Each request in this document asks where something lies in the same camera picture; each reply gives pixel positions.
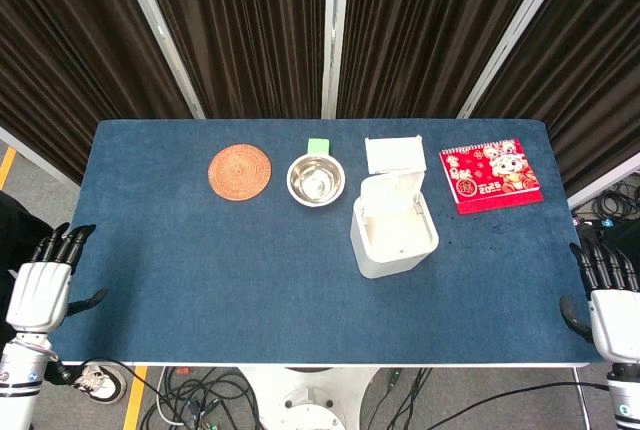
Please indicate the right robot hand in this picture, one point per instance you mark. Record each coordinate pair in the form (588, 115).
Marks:
(612, 310)

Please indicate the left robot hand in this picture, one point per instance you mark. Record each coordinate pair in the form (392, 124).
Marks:
(41, 290)

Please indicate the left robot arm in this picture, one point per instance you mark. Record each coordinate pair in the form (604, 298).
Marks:
(22, 375)

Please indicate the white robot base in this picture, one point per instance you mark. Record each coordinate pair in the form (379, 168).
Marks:
(305, 397)

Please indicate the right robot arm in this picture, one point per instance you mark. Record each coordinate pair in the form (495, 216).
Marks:
(625, 395)

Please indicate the white open-lid bin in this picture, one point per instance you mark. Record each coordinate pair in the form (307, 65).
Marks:
(395, 237)

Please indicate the white plastic container lid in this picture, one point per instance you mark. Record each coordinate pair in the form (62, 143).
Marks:
(395, 155)

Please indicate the white sneaker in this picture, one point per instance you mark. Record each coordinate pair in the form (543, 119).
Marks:
(100, 382)

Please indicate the red desk calendar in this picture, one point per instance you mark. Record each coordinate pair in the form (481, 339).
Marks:
(492, 175)

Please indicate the blue table mat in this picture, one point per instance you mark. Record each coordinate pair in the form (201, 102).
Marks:
(250, 260)

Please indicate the round woven orange coaster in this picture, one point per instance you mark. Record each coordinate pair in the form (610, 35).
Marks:
(239, 171)

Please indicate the stainless steel bowl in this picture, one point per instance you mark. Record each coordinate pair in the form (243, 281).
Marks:
(316, 181)

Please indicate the green block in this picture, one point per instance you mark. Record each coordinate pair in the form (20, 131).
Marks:
(318, 145)

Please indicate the dark brown curtain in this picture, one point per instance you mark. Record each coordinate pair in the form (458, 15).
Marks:
(240, 25)

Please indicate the white curtain frame post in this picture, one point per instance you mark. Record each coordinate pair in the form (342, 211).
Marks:
(160, 32)
(332, 32)
(515, 32)

